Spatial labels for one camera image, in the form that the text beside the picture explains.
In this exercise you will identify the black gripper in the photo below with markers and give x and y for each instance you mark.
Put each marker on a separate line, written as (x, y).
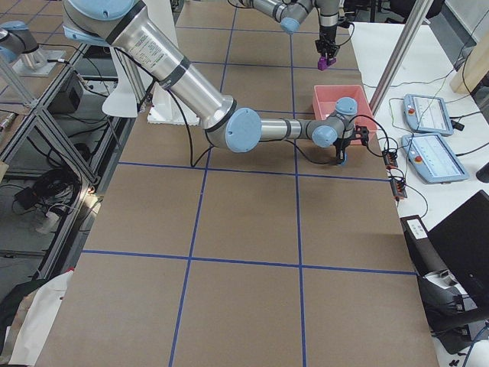
(327, 34)
(341, 145)

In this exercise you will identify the small blue single-stud block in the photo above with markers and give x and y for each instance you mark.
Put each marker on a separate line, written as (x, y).
(343, 160)

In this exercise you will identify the purple sloped block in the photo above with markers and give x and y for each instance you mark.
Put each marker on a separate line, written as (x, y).
(325, 62)

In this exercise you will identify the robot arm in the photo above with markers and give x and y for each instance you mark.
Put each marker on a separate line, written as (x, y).
(291, 14)
(127, 27)

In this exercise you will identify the pink plastic box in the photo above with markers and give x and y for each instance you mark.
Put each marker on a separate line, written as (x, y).
(328, 99)

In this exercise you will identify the orange black usb hub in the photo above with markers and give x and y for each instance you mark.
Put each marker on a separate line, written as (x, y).
(390, 159)
(398, 187)

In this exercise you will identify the lower blue teach pendant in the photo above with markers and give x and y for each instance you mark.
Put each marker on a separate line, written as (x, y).
(432, 158)

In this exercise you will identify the blue teach pendant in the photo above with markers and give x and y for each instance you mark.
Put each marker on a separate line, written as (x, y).
(427, 114)
(432, 158)

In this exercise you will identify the upper blue teach pendant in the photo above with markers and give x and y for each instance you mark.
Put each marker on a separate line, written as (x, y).
(427, 114)

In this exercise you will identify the black laptop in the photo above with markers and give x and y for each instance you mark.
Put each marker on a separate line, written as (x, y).
(461, 241)

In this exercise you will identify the aluminium frame post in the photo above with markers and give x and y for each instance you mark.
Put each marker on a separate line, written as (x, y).
(410, 29)

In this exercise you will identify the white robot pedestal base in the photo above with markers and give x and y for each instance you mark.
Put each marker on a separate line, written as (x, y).
(164, 109)

